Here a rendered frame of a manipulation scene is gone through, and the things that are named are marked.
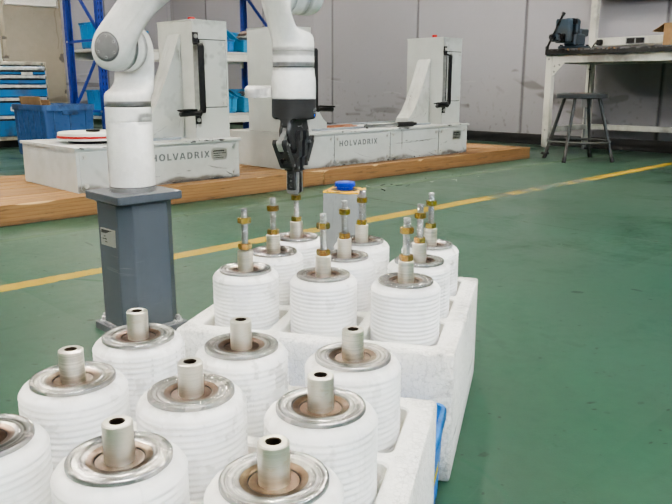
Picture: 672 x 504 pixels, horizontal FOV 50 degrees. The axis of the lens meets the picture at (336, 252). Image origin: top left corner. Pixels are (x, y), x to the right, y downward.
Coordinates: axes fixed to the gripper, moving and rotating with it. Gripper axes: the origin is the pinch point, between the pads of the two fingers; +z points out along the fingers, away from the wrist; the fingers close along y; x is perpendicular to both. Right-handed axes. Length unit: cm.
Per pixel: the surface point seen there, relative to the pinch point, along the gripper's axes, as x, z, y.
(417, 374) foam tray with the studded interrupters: -29.9, 19.9, -28.5
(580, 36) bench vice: -23, -48, 450
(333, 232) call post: -1.8, 11.6, 14.0
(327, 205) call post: -0.6, 6.3, 13.9
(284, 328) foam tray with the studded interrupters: -9.6, 17.2, -25.5
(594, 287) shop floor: -50, 35, 78
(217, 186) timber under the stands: 116, 30, 174
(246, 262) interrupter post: -3.1, 8.4, -24.3
